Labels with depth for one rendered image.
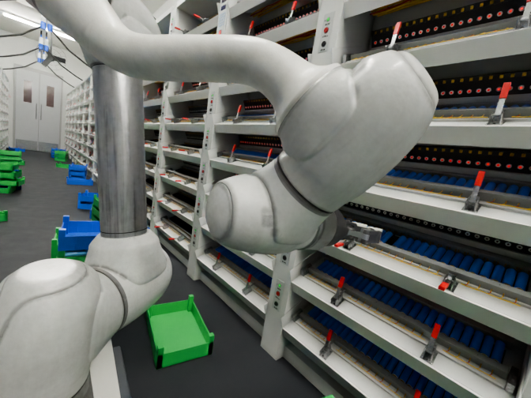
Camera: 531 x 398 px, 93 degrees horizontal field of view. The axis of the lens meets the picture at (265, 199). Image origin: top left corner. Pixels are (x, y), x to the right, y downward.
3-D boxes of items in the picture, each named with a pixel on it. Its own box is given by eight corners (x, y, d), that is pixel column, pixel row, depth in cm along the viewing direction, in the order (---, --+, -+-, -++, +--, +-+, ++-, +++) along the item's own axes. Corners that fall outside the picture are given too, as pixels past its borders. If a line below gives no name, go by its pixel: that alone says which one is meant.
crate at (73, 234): (58, 251, 91) (58, 230, 89) (62, 233, 107) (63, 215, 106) (148, 245, 108) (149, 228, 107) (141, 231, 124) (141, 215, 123)
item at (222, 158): (291, 187, 97) (288, 152, 91) (211, 167, 140) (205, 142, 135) (323, 171, 109) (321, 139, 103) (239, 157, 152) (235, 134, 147)
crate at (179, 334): (212, 354, 97) (215, 335, 96) (155, 369, 86) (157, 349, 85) (190, 309, 122) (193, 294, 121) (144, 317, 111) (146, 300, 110)
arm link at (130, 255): (65, 333, 57) (136, 289, 78) (127, 345, 53) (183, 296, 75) (39, -42, 49) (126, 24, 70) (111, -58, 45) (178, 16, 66)
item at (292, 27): (319, 27, 89) (318, -23, 83) (225, 58, 132) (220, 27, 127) (351, 28, 100) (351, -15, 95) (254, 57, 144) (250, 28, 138)
